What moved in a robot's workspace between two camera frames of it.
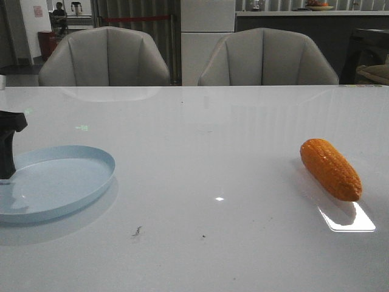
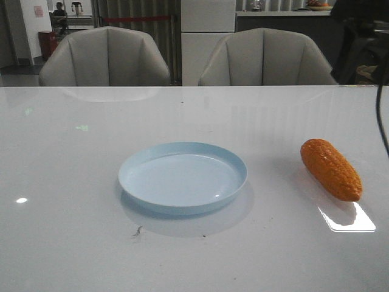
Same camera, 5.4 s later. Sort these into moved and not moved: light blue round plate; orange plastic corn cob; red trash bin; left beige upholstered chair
Moved: light blue round plate
Not moved: red trash bin; left beige upholstered chair; orange plastic corn cob
